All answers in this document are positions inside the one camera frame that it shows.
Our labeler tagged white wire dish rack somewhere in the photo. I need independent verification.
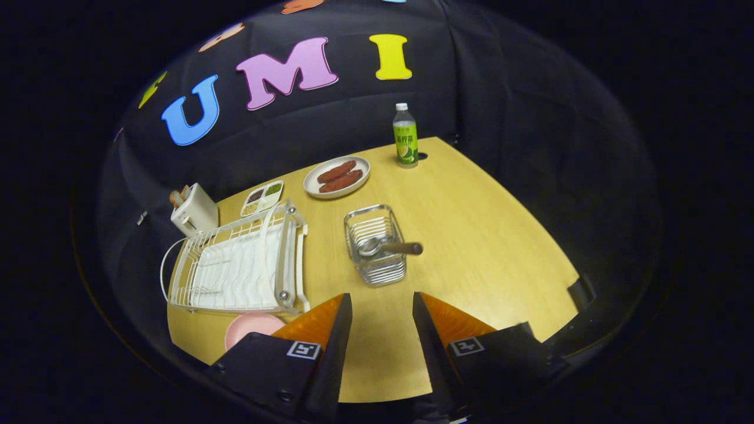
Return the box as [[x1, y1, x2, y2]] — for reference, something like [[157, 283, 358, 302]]
[[160, 199, 311, 314]]

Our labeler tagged pink plate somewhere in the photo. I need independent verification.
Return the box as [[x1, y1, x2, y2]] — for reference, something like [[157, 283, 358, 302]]
[[224, 313, 286, 352]]

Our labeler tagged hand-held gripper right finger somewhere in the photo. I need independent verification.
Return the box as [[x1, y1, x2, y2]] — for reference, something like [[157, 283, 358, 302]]
[[412, 291, 572, 422]]

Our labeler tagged metal wire basket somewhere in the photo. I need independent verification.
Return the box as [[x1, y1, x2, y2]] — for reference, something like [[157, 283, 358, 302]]
[[344, 204, 408, 287]]

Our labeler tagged white toaster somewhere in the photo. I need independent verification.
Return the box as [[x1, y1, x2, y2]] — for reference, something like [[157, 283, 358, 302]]
[[170, 183, 219, 238]]

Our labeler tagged black clamp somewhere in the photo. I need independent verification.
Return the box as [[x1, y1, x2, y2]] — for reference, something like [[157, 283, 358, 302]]
[[567, 274, 597, 311]]

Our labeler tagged green label drink bottle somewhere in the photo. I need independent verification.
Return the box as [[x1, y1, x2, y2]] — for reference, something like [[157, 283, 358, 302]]
[[393, 103, 419, 169]]

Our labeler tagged black backdrop cloth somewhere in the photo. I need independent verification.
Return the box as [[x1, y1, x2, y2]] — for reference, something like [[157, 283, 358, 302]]
[[97, 0, 663, 360]]

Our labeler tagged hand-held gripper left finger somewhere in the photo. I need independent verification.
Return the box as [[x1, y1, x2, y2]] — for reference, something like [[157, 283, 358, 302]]
[[206, 293, 353, 422]]

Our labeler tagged white oval sausage dish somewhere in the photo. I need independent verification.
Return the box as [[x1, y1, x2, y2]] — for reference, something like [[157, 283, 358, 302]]
[[303, 156, 371, 200]]

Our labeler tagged red-brown sausage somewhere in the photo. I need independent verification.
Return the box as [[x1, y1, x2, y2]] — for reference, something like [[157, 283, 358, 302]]
[[319, 170, 364, 194], [317, 160, 358, 184]]

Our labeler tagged white divided grain dish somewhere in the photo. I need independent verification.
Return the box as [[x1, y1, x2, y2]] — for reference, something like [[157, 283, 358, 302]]
[[240, 180, 285, 218]]

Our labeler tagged metal spoon with wooden handle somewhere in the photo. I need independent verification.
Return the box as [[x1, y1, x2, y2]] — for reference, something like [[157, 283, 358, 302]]
[[358, 237, 424, 258]]

